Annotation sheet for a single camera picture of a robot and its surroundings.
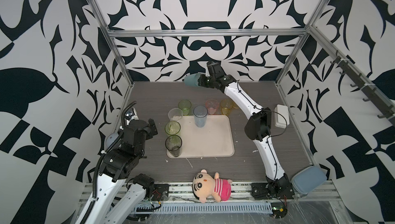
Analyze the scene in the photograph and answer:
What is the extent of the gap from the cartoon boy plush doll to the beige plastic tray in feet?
0.46

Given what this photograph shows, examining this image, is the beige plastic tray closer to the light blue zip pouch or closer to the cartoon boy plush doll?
the cartoon boy plush doll

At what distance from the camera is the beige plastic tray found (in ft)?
2.91

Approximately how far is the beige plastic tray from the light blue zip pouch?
0.32 metres

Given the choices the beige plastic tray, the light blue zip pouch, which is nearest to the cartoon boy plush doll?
the beige plastic tray

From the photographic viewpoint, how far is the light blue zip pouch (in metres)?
0.75

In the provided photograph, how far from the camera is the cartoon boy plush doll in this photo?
70 cm

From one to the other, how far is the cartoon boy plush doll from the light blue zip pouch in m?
A: 0.32
